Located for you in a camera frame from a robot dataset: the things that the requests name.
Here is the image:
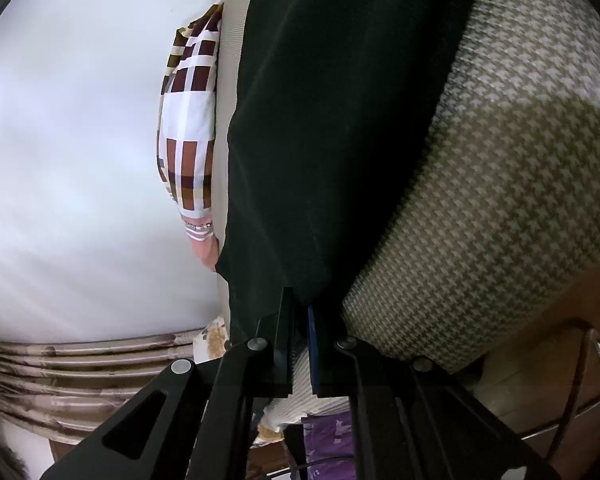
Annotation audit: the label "pink patterned pillow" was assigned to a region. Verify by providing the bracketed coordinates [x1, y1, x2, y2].
[156, 2, 223, 270]

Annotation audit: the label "beige striped curtain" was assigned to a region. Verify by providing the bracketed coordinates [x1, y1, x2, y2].
[0, 329, 203, 445]

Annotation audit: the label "black pants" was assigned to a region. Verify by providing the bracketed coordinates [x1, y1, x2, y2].
[219, 0, 475, 342]

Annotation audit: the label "floral cushion brown white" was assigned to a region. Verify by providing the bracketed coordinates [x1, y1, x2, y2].
[193, 315, 230, 364]

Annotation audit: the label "purple cloth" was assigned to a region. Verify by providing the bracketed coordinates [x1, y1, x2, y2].
[302, 412, 356, 480]

